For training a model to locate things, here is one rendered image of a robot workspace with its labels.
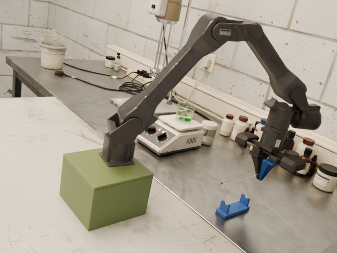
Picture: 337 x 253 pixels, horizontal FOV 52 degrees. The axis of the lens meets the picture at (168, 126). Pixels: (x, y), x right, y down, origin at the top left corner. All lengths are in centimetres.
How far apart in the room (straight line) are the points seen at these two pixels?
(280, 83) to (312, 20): 64
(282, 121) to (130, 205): 41
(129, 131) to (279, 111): 37
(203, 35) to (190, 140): 54
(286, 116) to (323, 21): 62
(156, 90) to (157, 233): 31
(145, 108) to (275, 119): 33
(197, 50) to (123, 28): 163
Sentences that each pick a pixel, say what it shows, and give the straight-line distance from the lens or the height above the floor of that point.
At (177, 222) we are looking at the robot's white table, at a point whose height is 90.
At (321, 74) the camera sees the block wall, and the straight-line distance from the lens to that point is 142.
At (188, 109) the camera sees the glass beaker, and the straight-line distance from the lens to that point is 119.
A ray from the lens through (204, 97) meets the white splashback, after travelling 170.
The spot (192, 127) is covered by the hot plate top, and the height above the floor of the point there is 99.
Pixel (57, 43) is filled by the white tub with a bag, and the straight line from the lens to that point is 197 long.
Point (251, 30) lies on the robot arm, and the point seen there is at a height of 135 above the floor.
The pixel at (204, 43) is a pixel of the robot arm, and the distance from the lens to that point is 74.
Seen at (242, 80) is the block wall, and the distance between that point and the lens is 161.
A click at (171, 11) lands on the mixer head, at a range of 148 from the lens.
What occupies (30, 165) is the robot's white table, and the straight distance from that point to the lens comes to 100.
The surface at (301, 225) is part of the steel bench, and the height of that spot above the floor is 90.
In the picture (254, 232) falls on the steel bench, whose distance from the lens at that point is 90.
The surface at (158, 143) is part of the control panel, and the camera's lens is 113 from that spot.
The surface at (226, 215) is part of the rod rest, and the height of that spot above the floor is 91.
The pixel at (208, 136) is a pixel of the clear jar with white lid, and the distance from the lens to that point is 128.
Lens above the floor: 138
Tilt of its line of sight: 20 degrees down
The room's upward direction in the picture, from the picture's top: 12 degrees clockwise
